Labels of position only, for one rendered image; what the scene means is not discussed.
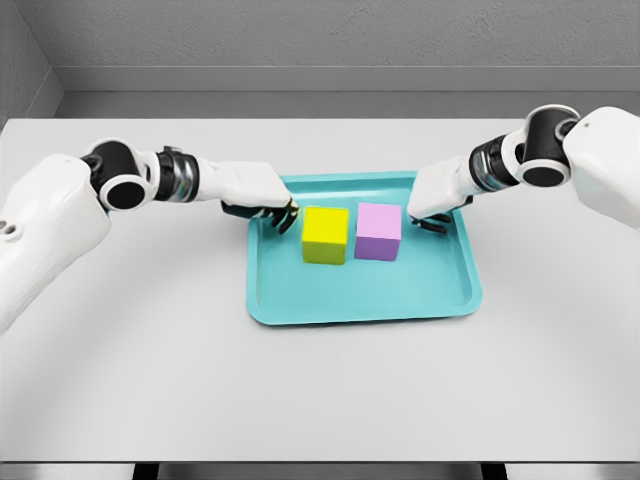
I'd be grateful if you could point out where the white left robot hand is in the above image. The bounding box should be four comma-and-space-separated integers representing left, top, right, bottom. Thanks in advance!
219, 161, 302, 236

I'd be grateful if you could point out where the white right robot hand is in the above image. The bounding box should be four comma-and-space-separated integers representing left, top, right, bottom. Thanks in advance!
406, 158, 474, 235

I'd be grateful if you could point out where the pink cube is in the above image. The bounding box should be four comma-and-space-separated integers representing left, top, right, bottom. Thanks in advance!
353, 201, 403, 262

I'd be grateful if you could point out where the yellow cube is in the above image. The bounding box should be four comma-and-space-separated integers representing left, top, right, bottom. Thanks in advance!
301, 205, 350, 265

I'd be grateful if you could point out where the teal tray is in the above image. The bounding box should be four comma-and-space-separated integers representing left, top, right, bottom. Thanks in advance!
245, 170, 484, 327

